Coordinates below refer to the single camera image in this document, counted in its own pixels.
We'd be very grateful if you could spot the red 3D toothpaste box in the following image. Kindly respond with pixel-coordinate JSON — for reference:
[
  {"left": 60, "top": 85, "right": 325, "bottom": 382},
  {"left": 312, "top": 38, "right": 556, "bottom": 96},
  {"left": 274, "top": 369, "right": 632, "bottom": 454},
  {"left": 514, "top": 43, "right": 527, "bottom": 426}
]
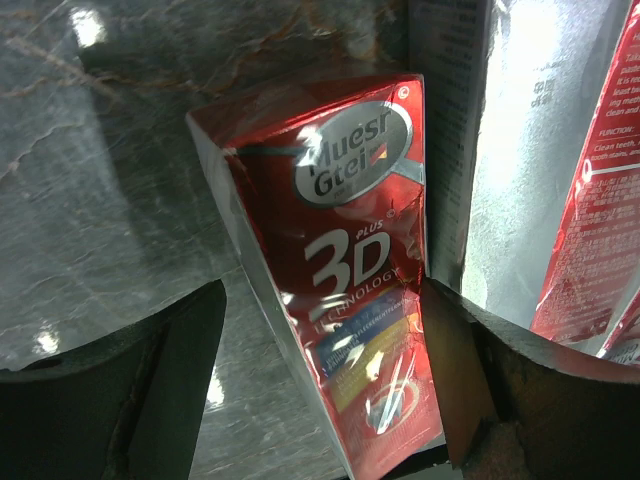
[
  {"left": 599, "top": 294, "right": 640, "bottom": 368},
  {"left": 186, "top": 73, "right": 441, "bottom": 479}
]

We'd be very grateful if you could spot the dark red toothpaste box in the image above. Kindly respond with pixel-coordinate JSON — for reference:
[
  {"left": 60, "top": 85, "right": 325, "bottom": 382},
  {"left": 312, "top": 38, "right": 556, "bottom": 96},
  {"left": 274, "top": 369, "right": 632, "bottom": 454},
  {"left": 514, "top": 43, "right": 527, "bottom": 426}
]
[{"left": 531, "top": 2, "right": 639, "bottom": 345}]

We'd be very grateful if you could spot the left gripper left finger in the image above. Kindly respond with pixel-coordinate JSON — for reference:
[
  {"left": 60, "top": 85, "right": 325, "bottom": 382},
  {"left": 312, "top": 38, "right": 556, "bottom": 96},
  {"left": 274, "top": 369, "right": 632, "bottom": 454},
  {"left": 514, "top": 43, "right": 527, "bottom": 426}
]
[{"left": 1, "top": 280, "right": 227, "bottom": 479}]

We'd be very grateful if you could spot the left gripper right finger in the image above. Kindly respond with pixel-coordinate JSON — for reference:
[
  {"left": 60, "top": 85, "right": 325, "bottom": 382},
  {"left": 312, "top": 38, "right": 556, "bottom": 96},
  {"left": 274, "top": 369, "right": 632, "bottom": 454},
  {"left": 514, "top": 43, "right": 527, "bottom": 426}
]
[{"left": 420, "top": 279, "right": 639, "bottom": 479}]

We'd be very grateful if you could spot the silver toothpaste box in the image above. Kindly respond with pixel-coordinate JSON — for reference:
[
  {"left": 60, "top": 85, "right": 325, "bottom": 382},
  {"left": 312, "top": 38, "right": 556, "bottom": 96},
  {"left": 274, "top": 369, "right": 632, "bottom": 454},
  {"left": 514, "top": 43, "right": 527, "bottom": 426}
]
[{"left": 409, "top": 1, "right": 632, "bottom": 328}]

